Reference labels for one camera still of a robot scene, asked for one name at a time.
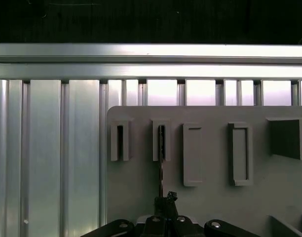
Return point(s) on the green RAM stick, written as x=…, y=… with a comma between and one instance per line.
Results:
x=161, y=172

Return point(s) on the grey parts rack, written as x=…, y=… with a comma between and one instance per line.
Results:
x=215, y=197

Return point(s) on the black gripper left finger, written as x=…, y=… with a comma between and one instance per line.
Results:
x=156, y=227

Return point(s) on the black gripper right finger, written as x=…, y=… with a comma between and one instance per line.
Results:
x=183, y=227

